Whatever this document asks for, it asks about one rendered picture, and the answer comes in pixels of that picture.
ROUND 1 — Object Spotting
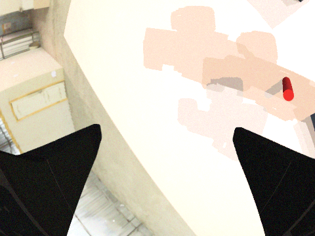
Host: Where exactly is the red peg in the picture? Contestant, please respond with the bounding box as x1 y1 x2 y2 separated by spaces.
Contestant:
283 77 294 102

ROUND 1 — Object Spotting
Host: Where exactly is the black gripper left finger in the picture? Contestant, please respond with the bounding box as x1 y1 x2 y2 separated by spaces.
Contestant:
0 124 102 236

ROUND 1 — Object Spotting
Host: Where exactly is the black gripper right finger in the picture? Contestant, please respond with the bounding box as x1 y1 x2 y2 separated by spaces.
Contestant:
233 127 315 236

